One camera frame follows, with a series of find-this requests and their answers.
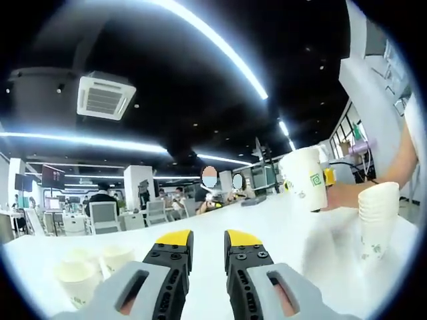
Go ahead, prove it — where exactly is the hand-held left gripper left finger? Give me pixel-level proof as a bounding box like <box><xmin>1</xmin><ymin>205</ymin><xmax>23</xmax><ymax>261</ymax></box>
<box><xmin>49</xmin><ymin>229</ymin><xmax>195</xmax><ymax>320</ymax></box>

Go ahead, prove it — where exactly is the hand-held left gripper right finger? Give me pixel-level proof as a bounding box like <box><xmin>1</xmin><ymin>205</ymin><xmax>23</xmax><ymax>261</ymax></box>
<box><xmin>224</xmin><ymin>229</ymin><xmax>362</xmax><ymax>320</ymax></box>

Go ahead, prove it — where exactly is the white paper cup green print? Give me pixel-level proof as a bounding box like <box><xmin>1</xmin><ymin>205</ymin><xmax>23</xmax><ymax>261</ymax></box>
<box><xmin>278</xmin><ymin>146</ymin><xmax>330</xmax><ymax>213</ymax></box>

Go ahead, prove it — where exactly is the stack of nested paper cups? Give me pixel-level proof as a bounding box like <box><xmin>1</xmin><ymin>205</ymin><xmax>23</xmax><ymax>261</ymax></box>
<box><xmin>357</xmin><ymin>181</ymin><xmax>401</xmax><ymax>261</ymax></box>

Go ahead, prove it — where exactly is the cluster of paper cups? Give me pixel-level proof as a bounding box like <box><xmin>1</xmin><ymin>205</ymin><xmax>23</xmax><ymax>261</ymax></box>
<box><xmin>52</xmin><ymin>245</ymin><xmax>136</xmax><ymax>310</ymax></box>

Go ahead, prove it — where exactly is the person's right hand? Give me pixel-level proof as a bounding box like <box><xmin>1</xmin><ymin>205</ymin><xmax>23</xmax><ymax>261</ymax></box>
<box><xmin>321</xmin><ymin>183</ymin><xmax>362</xmax><ymax>212</ymax></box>

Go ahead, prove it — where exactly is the purple device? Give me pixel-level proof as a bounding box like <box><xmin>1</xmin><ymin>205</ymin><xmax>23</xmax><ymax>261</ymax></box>
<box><xmin>348</xmin><ymin>139</ymin><xmax>377</xmax><ymax>156</ymax></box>

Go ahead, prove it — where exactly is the short ceiling light strip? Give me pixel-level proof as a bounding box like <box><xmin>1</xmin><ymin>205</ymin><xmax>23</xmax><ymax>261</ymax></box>
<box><xmin>278</xmin><ymin>119</ymin><xmax>297</xmax><ymax>151</ymax></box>

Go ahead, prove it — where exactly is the black tripod stand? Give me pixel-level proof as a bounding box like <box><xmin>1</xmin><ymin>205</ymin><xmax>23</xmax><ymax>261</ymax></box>
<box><xmin>254</xmin><ymin>136</ymin><xmax>278</xmax><ymax>195</ymax></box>

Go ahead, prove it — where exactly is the white angled partition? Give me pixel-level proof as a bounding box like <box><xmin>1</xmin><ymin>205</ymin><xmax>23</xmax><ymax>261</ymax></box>
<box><xmin>338</xmin><ymin>0</ymin><xmax>412</xmax><ymax>188</ymax></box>

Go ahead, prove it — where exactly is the white table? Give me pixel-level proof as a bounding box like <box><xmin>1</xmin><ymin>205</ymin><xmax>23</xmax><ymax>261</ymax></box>
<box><xmin>0</xmin><ymin>192</ymin><xmax>422</xmax><ymax>320</ymax></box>

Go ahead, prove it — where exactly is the grey mesh office chair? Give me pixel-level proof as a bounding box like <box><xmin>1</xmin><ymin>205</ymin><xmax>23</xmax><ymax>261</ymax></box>
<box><xmin>87</xmin><ymin>201</ymin><xmax>122</xmax><ymax>235</ymax></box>

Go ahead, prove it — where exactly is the white square pillar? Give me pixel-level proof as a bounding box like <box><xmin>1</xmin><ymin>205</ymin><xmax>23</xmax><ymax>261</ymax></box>
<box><xmin>123</xmin><ymin>164</ymin><xmax>156</xmax><ymax>215</ymax></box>

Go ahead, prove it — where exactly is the long curved ceiling light strip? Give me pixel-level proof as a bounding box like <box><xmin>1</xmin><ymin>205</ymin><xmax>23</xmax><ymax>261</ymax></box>
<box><xmin>155</xmin><ymin>0</ymin><xmax>270</xmax><ymax>101</ymax></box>

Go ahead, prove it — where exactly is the hanging dark display screen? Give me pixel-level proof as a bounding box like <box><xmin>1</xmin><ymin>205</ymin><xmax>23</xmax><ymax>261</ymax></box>
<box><xmin>41</xmin><ymin>163</ymin><xmax>66</xmax><ymax>188</ymax></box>

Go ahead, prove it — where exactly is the small black monitor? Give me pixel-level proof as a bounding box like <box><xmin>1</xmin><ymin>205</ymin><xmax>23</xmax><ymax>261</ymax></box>
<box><xmin>14</xmin><ymin>173</ymin><xmax>35</xmax><ymax>193</ymax></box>

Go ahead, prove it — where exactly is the ceiling air conditioner unit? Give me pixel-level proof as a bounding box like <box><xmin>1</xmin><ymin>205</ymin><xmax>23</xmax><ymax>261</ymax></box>
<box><xmin>76</xmin><ymin>70</ymin><xmax>137</xmax><ymax>122</ymax></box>

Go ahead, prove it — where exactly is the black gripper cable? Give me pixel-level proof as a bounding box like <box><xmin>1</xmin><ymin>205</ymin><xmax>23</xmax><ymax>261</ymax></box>
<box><xmin>329</xmin><ymin>161</ymin><xmax>378</xmax><ymax>185</ymax></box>

